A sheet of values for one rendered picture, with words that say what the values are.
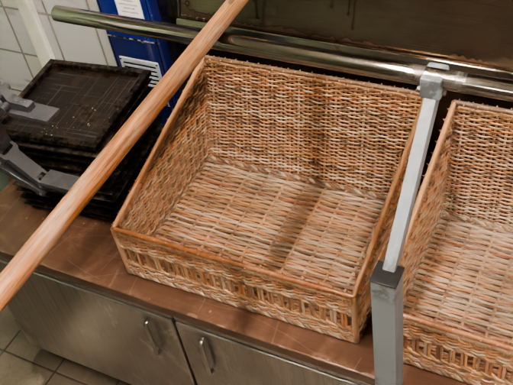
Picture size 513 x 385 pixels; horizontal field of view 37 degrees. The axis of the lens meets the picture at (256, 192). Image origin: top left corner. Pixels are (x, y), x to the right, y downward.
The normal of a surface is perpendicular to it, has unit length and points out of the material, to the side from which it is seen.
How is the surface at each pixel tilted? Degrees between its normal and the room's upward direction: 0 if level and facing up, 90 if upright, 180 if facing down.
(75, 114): 0
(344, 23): 70
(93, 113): 0
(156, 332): 90
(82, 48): 90
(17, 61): 90
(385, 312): 90
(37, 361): 0
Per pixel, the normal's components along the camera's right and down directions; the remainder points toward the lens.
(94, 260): -0.14, -0.70
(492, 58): -0.46, 0.40
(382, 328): -0.44, 0.68
